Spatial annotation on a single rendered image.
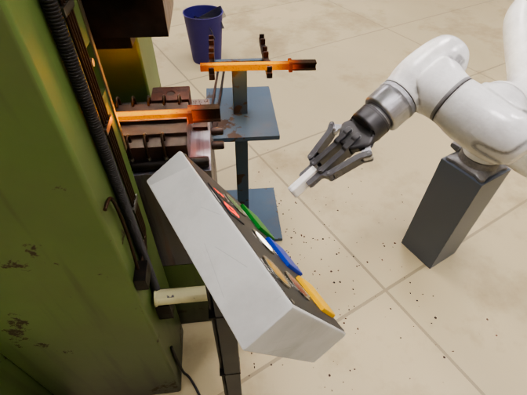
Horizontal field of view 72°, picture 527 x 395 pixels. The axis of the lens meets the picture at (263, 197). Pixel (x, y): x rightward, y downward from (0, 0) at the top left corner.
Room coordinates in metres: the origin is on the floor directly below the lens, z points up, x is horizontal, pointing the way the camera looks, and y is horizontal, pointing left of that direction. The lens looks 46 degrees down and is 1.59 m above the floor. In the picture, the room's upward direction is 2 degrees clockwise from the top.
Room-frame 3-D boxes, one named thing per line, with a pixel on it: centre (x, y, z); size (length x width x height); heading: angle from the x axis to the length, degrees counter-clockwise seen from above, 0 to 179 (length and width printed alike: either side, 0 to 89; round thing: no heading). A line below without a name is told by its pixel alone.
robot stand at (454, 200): (1.20, -0.90, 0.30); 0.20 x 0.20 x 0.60; 33
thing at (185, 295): (0.55, 0.09, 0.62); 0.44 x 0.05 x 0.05; 98
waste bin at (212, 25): (3.39, 0.56, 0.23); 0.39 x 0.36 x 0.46; 123
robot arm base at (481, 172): (1.21, -0.89, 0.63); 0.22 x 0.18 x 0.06; 33
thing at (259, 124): (1.39, 0.11, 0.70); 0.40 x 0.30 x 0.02; 7
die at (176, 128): (0.85, 0.43, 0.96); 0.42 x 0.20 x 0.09; 98
